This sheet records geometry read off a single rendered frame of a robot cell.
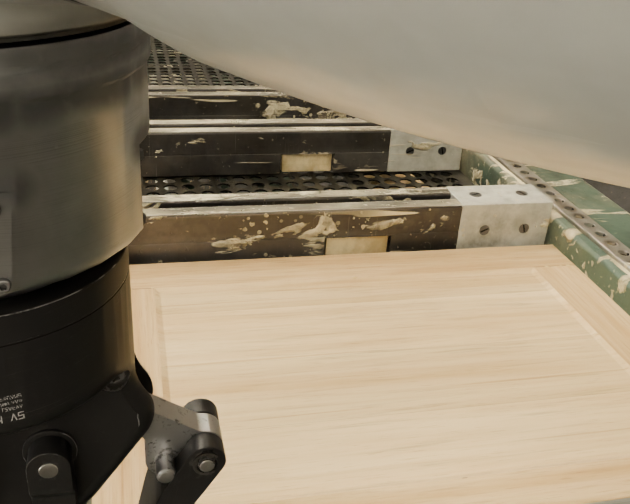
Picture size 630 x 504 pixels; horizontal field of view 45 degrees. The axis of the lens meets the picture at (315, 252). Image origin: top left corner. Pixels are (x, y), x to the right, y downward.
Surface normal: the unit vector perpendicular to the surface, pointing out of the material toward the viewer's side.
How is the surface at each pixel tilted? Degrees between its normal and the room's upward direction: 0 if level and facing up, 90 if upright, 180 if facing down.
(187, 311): 55
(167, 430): 90
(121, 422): 90
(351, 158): 90
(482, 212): 90
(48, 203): 115
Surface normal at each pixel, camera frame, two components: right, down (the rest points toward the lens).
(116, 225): 0.90, 0.25
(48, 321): 0.68, 0.37
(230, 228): 0.22, 0.46
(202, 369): 0.07, -0.89
